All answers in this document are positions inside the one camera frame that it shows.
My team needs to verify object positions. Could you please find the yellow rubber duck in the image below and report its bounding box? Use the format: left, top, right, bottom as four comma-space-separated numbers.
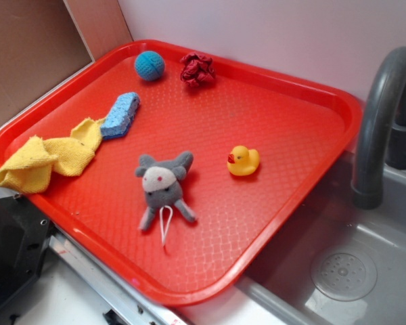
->
227, 146, 261, 176

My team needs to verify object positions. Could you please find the red plastic tray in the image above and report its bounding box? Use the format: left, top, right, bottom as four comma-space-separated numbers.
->
0, 41, 361, 306

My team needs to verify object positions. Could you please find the grey plush mouse toy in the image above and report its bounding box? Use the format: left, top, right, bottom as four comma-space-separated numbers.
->
135, 151, 196, 245

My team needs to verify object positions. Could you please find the crumpled red cloth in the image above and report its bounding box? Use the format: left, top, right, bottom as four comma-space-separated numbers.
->
180, 51, 216, 87

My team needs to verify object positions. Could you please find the blue sponge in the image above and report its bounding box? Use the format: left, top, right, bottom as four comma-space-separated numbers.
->
100, 92, 140, 139

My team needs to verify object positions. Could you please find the blue knitted ball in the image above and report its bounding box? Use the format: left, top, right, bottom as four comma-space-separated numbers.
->
134, 51, 165, 81

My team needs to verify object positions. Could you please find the grey plastic sink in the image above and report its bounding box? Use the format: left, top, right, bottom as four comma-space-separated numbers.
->
237, 153, 406, 324

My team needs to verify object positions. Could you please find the yellow cloth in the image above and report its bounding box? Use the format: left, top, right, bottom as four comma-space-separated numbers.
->
0, 118, 106, 194

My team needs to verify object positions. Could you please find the grey sink faucet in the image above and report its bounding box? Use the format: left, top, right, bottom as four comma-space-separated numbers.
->
351, 47, 406, 209

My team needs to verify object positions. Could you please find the sink drain strainer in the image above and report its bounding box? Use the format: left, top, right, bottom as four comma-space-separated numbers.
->
310, 246, 378, 301

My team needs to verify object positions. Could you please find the brown cardboard panel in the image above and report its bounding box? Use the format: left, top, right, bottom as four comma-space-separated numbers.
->
0, 1, 133, 128

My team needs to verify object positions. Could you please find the black metal bracket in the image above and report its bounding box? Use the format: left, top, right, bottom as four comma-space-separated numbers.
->
0, 195, 52, 311

